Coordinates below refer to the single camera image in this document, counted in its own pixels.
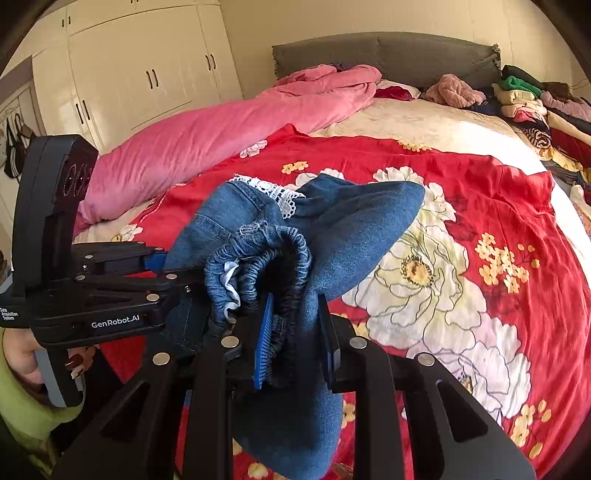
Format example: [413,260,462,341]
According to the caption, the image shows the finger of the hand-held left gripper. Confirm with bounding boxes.
[71,242,171,278]
[76,270,208,296]

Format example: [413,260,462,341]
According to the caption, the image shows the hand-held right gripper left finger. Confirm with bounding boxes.
[51,293,278,480]

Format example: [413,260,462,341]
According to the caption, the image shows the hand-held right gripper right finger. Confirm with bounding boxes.
[316,293,539,480]

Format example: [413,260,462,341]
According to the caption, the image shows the blue denim pants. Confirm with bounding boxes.
[164,174,426,480]

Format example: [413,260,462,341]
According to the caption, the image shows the person's left forearm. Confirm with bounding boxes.
[0,332,70,467]

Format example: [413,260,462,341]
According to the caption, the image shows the person's left hand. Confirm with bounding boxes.
[1,329,97,386]

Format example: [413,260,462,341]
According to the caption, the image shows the hanging bags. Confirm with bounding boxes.
[2,111,35,178]

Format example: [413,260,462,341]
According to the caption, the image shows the pink quilt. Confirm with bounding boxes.
[74,64,384,236]

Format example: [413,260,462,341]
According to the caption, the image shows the white wardrobe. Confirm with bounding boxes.
[0,0,245,158]

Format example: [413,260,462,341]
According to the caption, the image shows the red floral blanket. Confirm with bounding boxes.
[74,124,591,480]

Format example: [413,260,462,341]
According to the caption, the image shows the cream bedsheet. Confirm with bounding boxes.
[309,78,591,259]

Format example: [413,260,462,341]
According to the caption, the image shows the dark red cloth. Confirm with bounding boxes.
[373,84,414,102]

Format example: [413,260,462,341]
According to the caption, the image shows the pink fuzzy garment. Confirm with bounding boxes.
[422,74,488,109]

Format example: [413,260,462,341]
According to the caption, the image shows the grey headboard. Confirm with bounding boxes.
[271,31,502,90]

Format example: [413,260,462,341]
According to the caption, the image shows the pile of folded clothes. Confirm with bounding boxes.
[471,65,591,185]

